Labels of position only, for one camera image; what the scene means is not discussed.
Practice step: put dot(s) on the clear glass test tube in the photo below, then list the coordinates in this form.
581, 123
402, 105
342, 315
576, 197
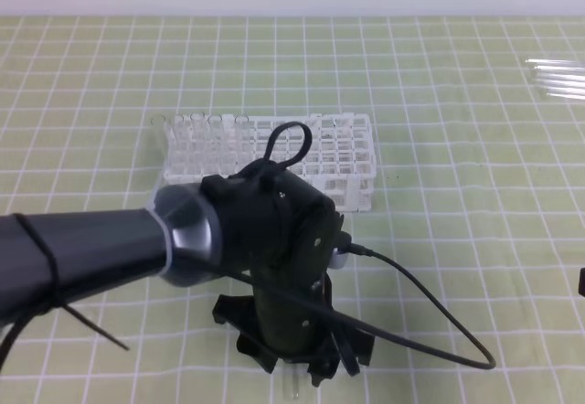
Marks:
291, 381

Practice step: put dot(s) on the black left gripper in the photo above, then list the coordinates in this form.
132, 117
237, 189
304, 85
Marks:
282, 231

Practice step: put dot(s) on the glass test tube in rack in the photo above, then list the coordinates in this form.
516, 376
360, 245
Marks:
215, 127
244, 148
198, 121
181, 143

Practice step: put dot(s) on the glass tube leaning on rack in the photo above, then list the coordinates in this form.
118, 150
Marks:
158, 124

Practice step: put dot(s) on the green checkered tablecloth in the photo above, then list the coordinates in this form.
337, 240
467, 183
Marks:
479, 192

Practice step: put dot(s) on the pile of spare glass tubes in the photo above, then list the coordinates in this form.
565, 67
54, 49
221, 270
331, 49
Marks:
558, 78

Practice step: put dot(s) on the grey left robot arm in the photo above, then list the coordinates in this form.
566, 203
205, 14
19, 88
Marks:
51, 261

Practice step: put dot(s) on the white plastic test tube rack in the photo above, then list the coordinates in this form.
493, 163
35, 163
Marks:
341, 162

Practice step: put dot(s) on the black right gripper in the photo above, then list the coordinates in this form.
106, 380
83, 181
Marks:
581, 283

